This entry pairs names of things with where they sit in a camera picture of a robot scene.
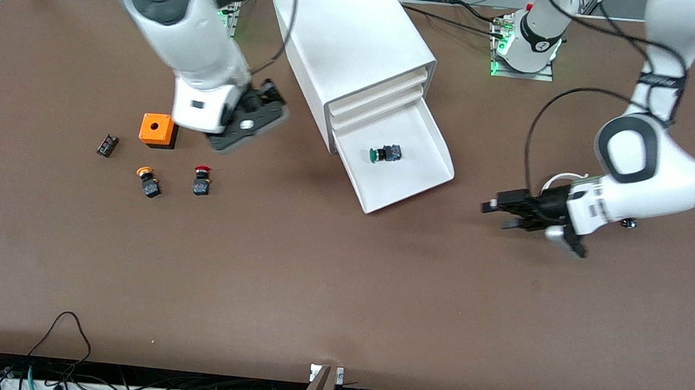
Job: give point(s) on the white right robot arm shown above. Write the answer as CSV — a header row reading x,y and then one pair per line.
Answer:
x,y
181,36

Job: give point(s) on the white drawer with sloped lip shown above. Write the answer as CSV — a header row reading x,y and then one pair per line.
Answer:
x,y
397,180

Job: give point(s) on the white drawer cabinet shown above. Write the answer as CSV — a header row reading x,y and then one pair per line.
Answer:
x,y
346,36

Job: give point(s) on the small black terminal block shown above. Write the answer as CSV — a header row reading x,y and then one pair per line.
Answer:
x,y
107,146

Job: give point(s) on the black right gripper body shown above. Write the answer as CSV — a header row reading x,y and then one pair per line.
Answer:
x,y
264,97

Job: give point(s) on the black flat-head switch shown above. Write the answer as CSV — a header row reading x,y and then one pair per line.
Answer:
x,y
629,224

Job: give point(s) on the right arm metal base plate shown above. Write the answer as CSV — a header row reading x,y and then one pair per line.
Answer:
x,y
232,22

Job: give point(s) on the red push button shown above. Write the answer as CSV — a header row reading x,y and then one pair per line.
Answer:
x,y
201,185

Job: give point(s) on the white shallow drawer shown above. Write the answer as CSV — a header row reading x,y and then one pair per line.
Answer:
x,y
376,93
371,112

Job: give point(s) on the orange box with hole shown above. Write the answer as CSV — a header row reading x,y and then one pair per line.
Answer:
x,y
155,131

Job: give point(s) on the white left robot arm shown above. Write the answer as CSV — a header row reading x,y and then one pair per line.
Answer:
x,y
649,173

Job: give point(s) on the yellow push button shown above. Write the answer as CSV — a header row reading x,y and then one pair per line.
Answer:
x,y
151,187

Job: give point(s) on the green push button blue block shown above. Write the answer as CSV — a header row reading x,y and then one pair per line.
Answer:
x,y
390,154

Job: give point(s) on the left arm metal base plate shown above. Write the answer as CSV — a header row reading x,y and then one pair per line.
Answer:
x,y
524,76

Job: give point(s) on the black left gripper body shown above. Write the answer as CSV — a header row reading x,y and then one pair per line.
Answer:
x,y
547,207

